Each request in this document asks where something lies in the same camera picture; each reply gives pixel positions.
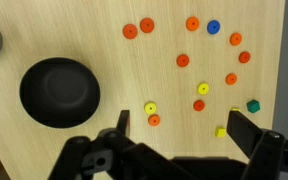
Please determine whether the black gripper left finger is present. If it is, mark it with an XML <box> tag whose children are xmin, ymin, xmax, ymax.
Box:
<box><xmin>47</xmin><ymin>109</ymin><xmax>198</xmax><ymax>180</ymax></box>

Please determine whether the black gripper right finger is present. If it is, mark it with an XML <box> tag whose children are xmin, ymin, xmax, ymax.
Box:
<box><xmin>226</xmin><ymin>110</ymin><xmax>288</xmax><ymax>180</ymax></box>

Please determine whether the small yellow ring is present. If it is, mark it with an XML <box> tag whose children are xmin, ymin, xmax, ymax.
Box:
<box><xmin>143</xmin><ymin>101</ymin><xmax>158</xmax><ymax>115</ymax></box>
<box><xmin>197</xmin><ymin>82</ymin><xmax>210</xmax><ymax>96</ymax></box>

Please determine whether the small orange ring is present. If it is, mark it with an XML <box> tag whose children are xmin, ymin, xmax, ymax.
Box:
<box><xmin>225</xmin><ymin>73</ymin><xmax>238</xmax><ymax>86</ymax></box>
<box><xmin>192</xmin><ymin>99</ymin><xmax>206</xmax><ymax>112</ymax></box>
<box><xmin>185</xmin><ymin>16</ymin><xmax>200</xmax><ymax>32</ymax></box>
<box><xmin>229</xmin><ymin>32</ymin><xmax>243</xmax><ymax>47</ymax></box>
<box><xmin>147</xmin><ymin>114</ymin><xmax>161</xmax><ymax>127</ymax></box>
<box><xmin>238</xmin><ymin>51</ymin><xmax>252</xmax><ymax>64</ymax></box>
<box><xmin>176</xmin><ymin>53</ymin><xmax>191</xmax><ymax>68</ymax></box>

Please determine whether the large orange ring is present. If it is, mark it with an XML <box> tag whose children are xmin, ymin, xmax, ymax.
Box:
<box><xmin>122</xmin><ymin>23</ymin><xmax>139</xmax><ymax>40</ymax></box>
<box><xmin>139</xmin><ymin>17</ymin><xmax>156</xmax><ymax>34</ymax></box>

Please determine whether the black bowl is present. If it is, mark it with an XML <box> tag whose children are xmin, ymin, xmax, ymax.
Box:
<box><xmin>19</xmin><ymin>57</ymin><xmax>102</xmax><ymax>129</ymax></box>

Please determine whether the green cube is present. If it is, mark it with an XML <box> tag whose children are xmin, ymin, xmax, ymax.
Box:
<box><xmin>246</xmin><ymin>99</ymin><xmax>261</xmax><ymax>114</ymax></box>

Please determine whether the small blue ring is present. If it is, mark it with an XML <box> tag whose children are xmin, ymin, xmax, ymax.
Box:
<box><xmin>206</xmin><ymin>19</ymin><xmax>221</xmax><ymax>35</ymax></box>

